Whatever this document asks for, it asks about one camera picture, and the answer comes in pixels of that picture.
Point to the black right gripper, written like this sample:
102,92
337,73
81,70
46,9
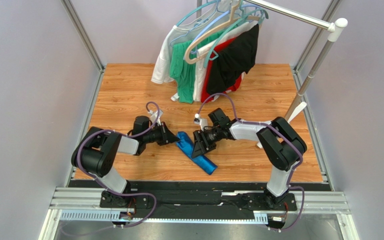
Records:
202,140

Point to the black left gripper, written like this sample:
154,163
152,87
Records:
167,136

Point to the blue cloth napkin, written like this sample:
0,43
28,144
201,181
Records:
186,145

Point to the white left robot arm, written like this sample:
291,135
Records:
96,153

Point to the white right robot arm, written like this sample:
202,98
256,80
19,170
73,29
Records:
281,143

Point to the red t-shirt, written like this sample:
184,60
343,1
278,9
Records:
218,80

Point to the white t-shirt left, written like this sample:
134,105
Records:
161,71

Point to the white t-shirt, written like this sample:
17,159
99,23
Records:
161,71
190,78

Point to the green t-shirt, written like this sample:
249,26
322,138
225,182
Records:
190,79

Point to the teal plastic hanger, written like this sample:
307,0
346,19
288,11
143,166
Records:
208,53

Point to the white t-shirt middle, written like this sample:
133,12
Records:
190,78

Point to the black t-shirt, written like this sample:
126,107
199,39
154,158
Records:
239,53

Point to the white clothes rack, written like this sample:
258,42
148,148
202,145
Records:
334,28

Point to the blue plastic hanger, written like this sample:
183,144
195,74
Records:
190,31

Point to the teal hanger left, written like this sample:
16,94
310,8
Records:
198,10

